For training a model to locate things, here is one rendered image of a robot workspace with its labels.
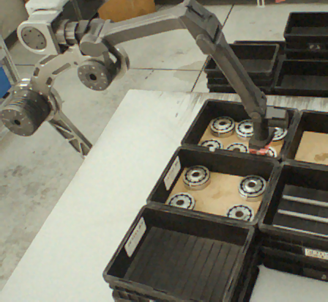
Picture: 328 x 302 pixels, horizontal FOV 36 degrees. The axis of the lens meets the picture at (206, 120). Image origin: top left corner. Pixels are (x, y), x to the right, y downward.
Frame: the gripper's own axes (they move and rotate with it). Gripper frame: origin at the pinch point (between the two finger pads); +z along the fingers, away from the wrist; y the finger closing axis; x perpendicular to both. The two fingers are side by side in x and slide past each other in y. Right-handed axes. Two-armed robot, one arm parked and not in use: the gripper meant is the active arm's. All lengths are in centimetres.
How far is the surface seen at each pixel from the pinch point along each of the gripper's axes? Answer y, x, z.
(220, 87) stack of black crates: 82, 63, 41
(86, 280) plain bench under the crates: -64, 42, 17
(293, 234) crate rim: -35.5, -25.0, -6.1
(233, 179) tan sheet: -12.5, 7.1, 4.1
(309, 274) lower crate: -34.6, -29.6, 13.7
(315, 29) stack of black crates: 156, 30, 40
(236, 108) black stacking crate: 18.5, 19.1, -2.8
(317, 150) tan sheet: 12.0, -17.3, 3.8
